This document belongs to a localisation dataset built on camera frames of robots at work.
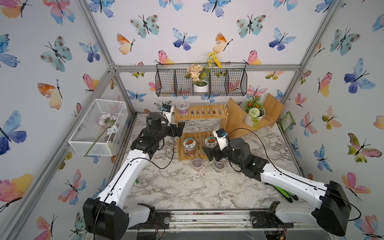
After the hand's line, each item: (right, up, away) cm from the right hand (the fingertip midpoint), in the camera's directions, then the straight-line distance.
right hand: (211, 141), depth 74 cm
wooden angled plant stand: (+17, +8, +20) cm, 28 cm away
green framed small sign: (+59, +11, +36) cm, 71 cm away
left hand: (-17, +11, +2) cm, 20 cm away
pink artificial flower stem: (-52, +10, -1) cm, 53 cm away
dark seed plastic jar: (+6, -15, +12) cm, 21 cm away
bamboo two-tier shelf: (-5, +15, +9) cm, 18 cm away
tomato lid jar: (-12, -4, +15) cm, 19 cm away
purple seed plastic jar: (-14, +18, +4) cm, 23 cm away
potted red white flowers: (+28, +16, +17) cm, 36 cm away
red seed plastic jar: (-7, -14, +13) cm, 20 cm away
